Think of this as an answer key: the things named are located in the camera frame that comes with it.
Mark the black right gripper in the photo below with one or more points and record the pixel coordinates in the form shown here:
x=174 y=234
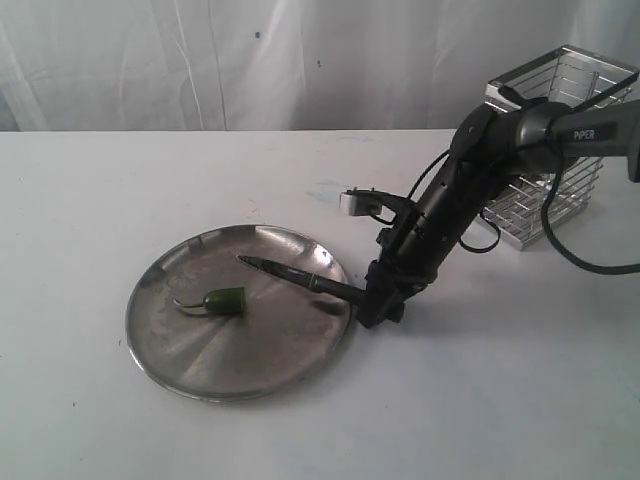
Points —
x=416 y=247

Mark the round steel plate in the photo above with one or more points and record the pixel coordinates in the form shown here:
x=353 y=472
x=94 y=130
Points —
x=285 y=334

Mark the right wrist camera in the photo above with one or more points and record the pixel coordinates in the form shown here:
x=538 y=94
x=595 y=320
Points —
x=359 y=203

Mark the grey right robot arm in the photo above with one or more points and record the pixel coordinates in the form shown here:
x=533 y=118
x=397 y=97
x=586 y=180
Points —
x=487 y=152

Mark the black knife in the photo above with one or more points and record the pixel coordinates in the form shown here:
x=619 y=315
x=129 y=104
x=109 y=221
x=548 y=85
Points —
x=307 y=280

